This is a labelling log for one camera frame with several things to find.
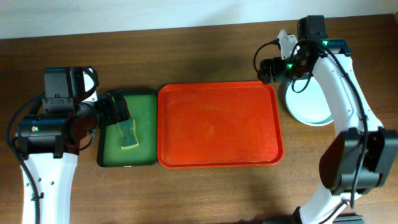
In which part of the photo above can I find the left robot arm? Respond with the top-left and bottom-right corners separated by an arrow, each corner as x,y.
10,66 -> 130,223

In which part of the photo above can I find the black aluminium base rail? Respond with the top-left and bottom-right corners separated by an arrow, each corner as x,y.
333,215 -> 364,224

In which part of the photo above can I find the light blue plate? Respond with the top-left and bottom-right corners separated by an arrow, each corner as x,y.
285,78 -> 333,126

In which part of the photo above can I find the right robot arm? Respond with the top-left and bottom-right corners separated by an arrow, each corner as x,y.
253,15 -> 397,223

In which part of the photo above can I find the red plastic tray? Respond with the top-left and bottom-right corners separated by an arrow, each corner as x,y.
157,81 -> 284,169

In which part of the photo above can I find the right black cable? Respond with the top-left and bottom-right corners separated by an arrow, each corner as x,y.
252,39 -> 371,224

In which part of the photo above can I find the green yellow sponge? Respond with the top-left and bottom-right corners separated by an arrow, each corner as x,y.
118,119 -> 139,150

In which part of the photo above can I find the dark green tray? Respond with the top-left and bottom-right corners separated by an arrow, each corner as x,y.
97,88 -> 157,167

